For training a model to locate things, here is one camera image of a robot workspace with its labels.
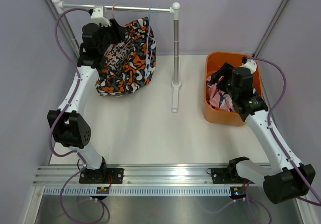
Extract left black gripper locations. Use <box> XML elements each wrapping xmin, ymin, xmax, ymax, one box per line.
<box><xmin>96</xmin><ymin>19</ymin><xmax>125</xmax><ymax>54</ymax></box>

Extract pink shark print shorts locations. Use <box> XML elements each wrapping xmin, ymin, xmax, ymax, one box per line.
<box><xmin>205</xmin><ymin>76</ymin><xmax>235</xmax><ymax>113</ymax></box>

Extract blue wire hanger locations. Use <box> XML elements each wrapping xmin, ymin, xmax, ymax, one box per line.
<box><xmin>144</xmin><ymin>5</ymin><xmax>156</xmax><ymax>80</ymax></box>

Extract orange black camouflage shorts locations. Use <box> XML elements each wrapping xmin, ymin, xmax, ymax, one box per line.
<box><xmin>96</xmin><ymin>17</ymin><xmax>156</xmax><ymax>96</ymax></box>

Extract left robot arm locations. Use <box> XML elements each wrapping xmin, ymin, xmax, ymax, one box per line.
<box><xmin>47</xmin><ymin>19</ymin><xmax>125</xmax><ymax>184</ymax></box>

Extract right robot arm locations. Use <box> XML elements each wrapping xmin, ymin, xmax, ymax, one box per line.
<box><xmin>211</xmin><ymin>60</ymin><xmax>315</xmax><ymax>204</ymax></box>

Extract orange plastic basket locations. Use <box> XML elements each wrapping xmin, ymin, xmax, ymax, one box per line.
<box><xmin>203</xmin><ymin>52</ymin><xmax>268</xmax><ymax>126</ymax></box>

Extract metal clothes rack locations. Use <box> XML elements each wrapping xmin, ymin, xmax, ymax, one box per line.
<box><xmin>51</xmin><ymin>0</ymin><xmax>182</xmax><ymax>113</ymax></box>

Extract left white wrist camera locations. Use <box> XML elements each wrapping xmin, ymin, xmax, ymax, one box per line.
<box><xmin>91</xmin><ymin>5</ymin><xmax>111</xmax><ymax>27</ymax></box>

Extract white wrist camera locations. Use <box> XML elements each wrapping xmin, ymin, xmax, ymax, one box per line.
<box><xmin>241</xmin><ymin>56</ymin><xmax>257</xmax><ymax>74</ymax></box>
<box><xmin>91</xmin><ymin>5</ymin><xmax>111</xmax><ymax>27</ymax></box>

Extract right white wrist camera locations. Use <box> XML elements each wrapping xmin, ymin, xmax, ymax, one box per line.
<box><xmin>241</xmin><ymin>56</ymin><xmax>257</xmax><ymax>74</ymax></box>

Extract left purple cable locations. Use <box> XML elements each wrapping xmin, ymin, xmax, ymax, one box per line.
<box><xmin>47</xmin><ymin>7</ymin><xmax>111</xmax><ymax>222</ymax></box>

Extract aluminium mounting rail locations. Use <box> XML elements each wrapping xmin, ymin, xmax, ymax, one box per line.
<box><xmin>32</xmin><ymin>164</ymin><xmax>305</xmax><ymax>186</ymax></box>

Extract white slotted cable duct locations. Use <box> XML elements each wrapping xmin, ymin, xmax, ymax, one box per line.
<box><xmin>44</xmin><ymin>186</ymin><xmax>233</xmax><ymax>196</ymax></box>

